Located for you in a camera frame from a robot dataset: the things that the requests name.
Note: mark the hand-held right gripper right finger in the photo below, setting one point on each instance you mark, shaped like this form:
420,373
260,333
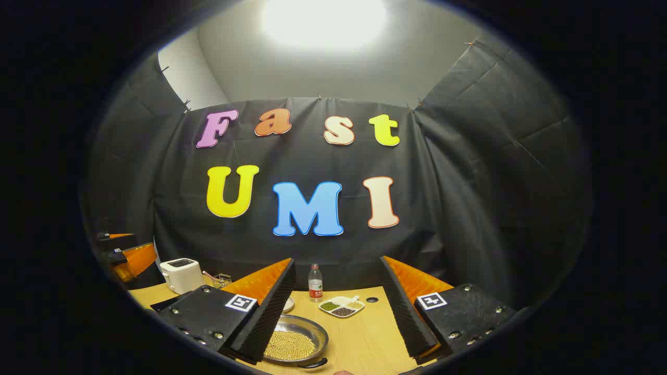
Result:
404,307

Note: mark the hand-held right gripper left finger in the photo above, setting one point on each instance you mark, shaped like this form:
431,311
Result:
271,307

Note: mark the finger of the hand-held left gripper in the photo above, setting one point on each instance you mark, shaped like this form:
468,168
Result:
117,242
136,259

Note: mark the stainless steel pot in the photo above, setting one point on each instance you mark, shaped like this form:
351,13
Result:
307,330

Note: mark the white round plate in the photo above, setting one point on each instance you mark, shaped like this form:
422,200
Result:
288,304

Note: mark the pile of soybeans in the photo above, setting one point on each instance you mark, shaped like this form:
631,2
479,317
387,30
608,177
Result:
289,345

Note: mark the white toaster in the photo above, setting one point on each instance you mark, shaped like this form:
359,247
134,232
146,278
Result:
182,276

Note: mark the clear plastic water bottle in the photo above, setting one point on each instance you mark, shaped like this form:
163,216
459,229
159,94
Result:
315,286

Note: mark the pile of green mung beans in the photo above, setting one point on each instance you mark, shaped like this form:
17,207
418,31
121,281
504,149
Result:
329,306

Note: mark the pile of dark red beans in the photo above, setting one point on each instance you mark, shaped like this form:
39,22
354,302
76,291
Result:
343,311

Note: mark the white divided dish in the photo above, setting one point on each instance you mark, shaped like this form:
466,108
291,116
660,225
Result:
341,306

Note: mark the pink stick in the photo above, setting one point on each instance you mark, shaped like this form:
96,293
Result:
208,274

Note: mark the black backdrop cloth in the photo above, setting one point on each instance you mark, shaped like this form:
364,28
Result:
469,182

